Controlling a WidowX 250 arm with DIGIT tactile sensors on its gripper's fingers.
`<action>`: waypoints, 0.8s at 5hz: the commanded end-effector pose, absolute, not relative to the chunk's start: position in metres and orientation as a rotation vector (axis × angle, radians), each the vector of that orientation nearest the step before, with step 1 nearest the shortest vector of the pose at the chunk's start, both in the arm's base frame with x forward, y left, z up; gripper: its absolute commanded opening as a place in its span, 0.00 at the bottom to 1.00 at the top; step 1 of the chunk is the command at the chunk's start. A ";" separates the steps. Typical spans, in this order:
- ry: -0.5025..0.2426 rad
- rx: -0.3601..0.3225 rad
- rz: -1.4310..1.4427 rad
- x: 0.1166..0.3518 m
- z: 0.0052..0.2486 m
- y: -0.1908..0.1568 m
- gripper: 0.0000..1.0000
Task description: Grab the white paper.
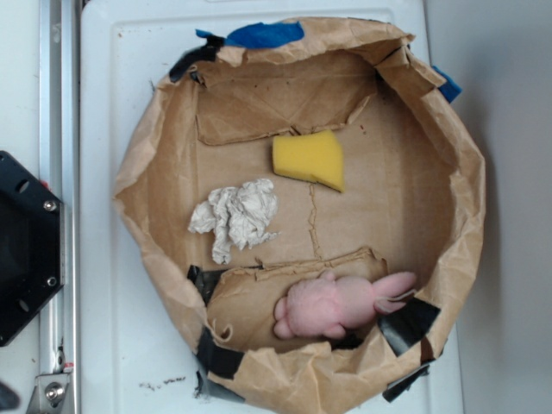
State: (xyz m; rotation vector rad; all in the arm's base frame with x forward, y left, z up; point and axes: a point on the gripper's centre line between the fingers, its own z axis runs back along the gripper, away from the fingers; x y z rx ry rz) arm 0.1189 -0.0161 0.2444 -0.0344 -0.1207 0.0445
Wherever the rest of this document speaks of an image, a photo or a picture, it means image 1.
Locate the white paper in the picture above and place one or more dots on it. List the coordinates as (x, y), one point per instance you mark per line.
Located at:
(237, 216)

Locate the brown paper bag bin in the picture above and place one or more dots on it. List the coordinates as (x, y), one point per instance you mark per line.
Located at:
(414, 200)

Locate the yellow sponge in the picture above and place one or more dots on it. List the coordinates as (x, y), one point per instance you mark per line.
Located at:
(316, 158)

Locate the pink plush bunny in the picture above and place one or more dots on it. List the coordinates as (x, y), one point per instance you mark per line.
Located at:
(330, 306)

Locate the white plastic tray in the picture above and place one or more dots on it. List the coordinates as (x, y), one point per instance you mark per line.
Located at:
(132, 359)

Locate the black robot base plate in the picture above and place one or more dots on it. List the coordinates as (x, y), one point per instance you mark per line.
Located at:
(31, 227)

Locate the aluminium rail frame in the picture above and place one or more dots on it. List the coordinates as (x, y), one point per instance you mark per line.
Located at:
(59, 50)

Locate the metal corner bracket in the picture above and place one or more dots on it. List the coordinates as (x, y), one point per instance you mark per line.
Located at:
(49, 394)

